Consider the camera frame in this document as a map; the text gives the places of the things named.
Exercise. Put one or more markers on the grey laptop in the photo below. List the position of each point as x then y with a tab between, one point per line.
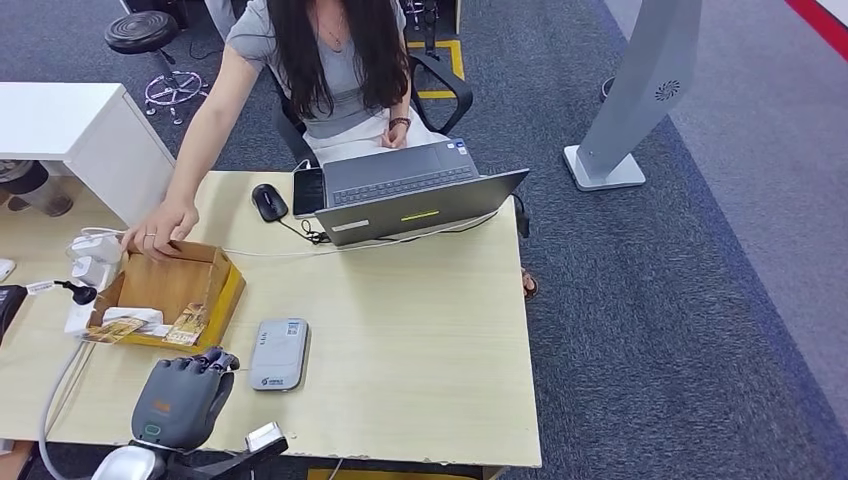
411	210

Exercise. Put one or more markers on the black camera bracket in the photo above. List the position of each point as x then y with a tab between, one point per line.
225	460

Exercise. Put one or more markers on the gold spare card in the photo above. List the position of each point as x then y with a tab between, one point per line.
112	330

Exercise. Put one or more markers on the cardboard box yellow trim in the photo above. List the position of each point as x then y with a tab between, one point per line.
166	285

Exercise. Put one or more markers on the white cabinet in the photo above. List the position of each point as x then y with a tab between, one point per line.
60	119

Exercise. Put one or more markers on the white rounded device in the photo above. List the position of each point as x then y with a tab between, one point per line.
5	269

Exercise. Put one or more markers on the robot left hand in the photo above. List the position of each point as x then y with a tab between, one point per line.
175	404

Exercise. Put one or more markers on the black smartphone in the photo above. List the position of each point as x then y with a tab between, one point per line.
309	192

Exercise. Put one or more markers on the grey kiosk stand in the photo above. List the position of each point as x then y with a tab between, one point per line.
636	86

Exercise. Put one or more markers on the dark round bin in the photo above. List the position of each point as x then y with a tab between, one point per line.
606	89

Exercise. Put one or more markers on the black power plug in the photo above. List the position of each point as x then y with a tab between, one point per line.
83	294

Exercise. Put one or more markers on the white charger adapter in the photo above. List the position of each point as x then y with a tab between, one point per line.
91	272
96	247

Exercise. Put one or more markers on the black desk device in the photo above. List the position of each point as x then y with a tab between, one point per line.
8	310

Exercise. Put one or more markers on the person's right hand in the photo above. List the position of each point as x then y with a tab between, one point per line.
162	228

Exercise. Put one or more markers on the white paper strip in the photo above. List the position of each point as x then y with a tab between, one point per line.
158	330

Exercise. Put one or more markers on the person's sandalled foot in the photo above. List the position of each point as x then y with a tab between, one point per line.
529	285

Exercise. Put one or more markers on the standing person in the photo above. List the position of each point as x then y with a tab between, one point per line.
222	16

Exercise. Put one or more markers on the black computer mouse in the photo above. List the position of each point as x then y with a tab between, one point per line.
270	203

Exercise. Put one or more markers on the black stand legs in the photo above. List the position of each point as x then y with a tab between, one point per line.
430	26

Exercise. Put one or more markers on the black office chair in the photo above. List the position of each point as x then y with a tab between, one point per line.
454	86

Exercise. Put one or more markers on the person's left hand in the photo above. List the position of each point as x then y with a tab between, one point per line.
395	138

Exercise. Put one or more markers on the black round stool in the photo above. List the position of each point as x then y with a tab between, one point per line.
141	32

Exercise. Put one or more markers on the yellow floor tape square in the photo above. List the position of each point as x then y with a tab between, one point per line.
457	66

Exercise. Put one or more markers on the white power strip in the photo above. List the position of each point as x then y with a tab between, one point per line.
78	318

